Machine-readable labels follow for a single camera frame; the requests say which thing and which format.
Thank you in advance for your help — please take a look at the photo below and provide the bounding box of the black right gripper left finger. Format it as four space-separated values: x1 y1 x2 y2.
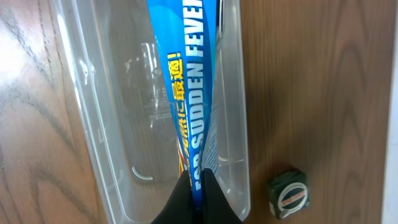
152 170 193 224

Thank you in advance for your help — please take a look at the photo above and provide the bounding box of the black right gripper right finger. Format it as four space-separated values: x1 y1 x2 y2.
201 169 243 224

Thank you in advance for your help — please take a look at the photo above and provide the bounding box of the green square box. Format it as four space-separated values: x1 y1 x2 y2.
267 169 310 220

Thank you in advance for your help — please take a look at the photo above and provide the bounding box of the blue fever patch box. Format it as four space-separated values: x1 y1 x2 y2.
147 0 219 211

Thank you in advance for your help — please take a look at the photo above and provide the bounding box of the clear plastic container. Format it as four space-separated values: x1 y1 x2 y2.
52 0 251 223

